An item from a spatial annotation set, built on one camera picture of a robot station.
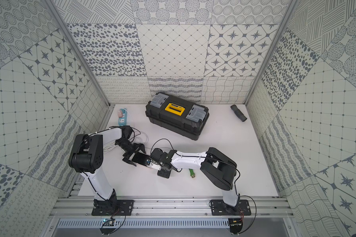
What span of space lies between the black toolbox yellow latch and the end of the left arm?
21 centimetres

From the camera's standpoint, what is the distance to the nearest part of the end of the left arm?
794 millimetres

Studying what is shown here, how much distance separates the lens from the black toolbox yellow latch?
91 cm
